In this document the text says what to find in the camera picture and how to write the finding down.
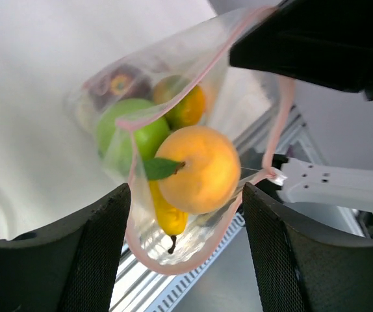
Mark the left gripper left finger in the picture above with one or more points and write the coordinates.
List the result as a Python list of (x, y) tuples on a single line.
[(70, 264)]

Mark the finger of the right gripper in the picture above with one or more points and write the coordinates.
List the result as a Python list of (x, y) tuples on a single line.
[(327, 43)]

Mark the clear zip top bag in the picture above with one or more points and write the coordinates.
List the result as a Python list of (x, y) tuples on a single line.
[(200, 54)]

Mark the yellow mango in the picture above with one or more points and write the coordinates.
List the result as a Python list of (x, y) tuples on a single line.
[(189, 110)]

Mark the green apple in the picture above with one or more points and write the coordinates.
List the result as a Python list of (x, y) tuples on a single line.
[(114, 144)]

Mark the red apple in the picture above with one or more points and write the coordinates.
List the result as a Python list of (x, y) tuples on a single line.
[(119, 83)]

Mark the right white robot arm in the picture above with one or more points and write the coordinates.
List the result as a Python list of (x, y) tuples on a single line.
[(305, 182)]

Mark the white slotted cable duct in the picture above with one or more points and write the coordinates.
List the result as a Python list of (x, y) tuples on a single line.
[(171, 289)]

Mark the orange fruit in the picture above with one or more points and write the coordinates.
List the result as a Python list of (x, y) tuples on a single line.
[(211, 172)]

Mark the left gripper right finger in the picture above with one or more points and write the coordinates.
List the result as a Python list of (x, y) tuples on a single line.
[(303, 265)]

